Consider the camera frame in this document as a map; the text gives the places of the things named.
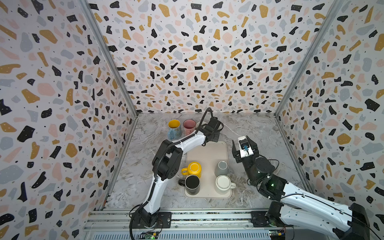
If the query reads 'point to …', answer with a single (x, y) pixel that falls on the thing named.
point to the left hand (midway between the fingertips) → (215, 132)
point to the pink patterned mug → (189, 126)
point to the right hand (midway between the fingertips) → (240, 137)
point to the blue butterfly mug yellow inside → (174, 130)
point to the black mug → (192, 184)
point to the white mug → (223, 184)
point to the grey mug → (221, 169)
